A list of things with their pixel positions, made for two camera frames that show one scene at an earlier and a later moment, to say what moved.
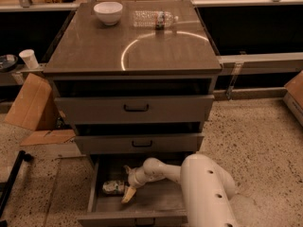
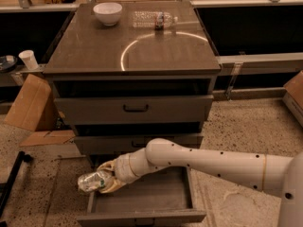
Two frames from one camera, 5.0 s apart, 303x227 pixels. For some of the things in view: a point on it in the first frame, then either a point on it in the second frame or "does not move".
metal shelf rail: x=271 y=63 does not move
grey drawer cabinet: x=133 y=77 does not move
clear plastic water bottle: x=156 y=19 does not move
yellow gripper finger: x=128 y=169 to x=109 y=165
